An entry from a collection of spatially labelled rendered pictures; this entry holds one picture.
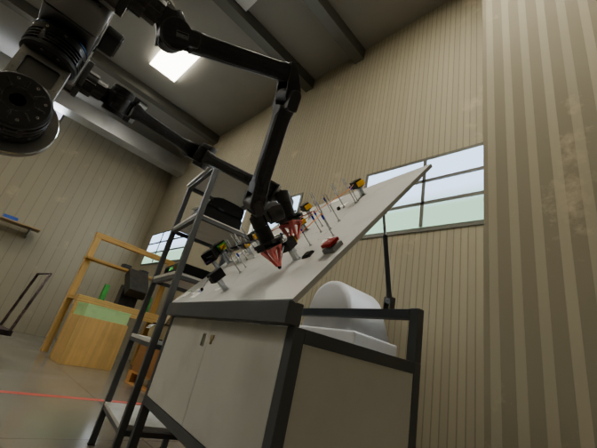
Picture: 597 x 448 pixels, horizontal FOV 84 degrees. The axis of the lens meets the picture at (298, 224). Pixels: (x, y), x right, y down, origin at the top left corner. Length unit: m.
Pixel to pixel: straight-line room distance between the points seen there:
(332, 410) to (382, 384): 0.23
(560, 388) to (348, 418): 1.63
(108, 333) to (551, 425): 5.55
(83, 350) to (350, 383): 5.34
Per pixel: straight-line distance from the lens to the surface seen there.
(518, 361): 2.60
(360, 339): 2.97
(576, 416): 2.54
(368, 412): 1.22
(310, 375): 1.03
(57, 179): 11.08
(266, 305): 1.06
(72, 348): 6.12
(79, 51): 1.17
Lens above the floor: 0.71
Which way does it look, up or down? 22 degrees up
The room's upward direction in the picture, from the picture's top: 13 degrees clockwise
